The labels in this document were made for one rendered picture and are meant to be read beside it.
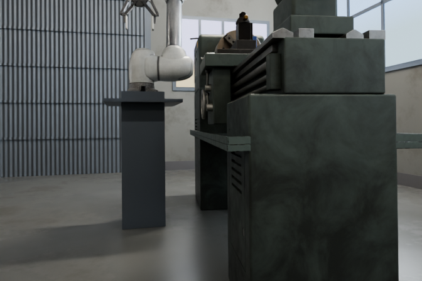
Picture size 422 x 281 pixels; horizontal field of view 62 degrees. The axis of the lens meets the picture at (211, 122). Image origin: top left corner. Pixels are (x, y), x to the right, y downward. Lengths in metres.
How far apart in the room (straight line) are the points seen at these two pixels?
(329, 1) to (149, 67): 1.24
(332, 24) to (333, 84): 0.20
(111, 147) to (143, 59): 2.67
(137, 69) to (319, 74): 1.34
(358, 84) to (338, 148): 0.19
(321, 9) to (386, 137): 0.44
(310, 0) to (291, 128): 0.42
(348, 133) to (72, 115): 4.03
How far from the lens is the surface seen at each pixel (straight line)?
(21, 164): 4.88
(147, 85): 2.15
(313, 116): 1.03
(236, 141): 0.97
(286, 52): 1.02
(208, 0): 5.19
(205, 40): 2.54
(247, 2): 5.36
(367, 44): 1.13
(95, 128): 4.71
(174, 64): 2.14
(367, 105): 1.10
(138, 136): 2.08
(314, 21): 1.13
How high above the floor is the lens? 0.59
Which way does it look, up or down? 1 degrees up
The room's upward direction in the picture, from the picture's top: 1 degrees counter-clockwise
